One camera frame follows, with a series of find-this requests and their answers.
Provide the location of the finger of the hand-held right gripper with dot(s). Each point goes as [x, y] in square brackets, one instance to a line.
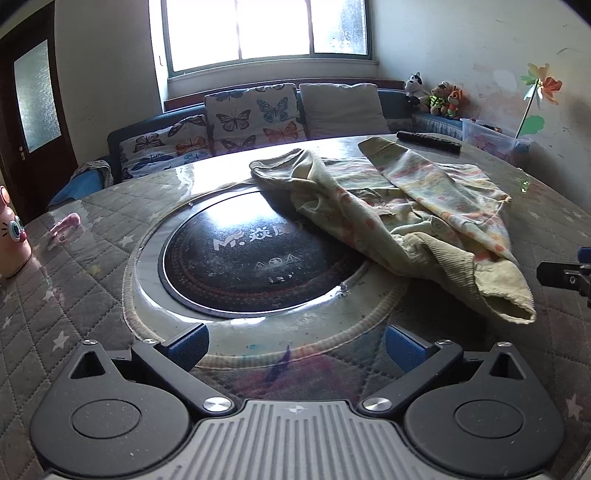
[565, 276]
[584, 254]

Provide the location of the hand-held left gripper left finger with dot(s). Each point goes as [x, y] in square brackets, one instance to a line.
[188, 347]

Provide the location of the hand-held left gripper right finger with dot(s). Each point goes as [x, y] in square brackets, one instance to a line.
[406, 347]

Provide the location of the yellow floral pants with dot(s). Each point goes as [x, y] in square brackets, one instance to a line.
[415, 207]

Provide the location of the black round induction cooktop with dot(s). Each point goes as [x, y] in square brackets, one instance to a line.
[231, 258]

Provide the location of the clear plastic storage box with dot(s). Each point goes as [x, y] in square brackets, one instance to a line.
[489, 138]

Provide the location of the small pink toy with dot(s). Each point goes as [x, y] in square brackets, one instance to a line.
[67, 223]

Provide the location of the colourful pinwheel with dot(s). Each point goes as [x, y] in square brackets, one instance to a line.
[544, 85]

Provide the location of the black remote control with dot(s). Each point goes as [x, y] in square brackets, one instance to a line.
[429, 141]

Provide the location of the blue blanket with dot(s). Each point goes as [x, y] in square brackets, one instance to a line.
[76, 191]

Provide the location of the orange plush toy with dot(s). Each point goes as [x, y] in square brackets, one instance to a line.
[455, 102]

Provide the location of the grey checked cloth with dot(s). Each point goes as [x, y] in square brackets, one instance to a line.
[94, 168]

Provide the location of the pink cartoon bottle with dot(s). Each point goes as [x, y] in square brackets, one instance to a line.
[11, 244]

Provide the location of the long butterfly print cushion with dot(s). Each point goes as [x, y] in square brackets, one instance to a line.
[157, 144]

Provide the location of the brown plush toy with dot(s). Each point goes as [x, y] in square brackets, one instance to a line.
[438, 99]

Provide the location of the black and white plush toy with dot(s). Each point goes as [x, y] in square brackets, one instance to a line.
[415, 87]

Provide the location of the large butterfly print cushion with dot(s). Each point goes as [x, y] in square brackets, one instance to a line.
[249, 115]

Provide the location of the dark blue sofa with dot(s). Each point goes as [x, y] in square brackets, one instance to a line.
[397, 99]

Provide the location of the plain grey cushion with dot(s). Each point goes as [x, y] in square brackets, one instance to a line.
[341, 108]

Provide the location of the dark wooden door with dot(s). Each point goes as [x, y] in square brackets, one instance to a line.
[32, 92]

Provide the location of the window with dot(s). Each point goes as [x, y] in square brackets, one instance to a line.
[268, 27]

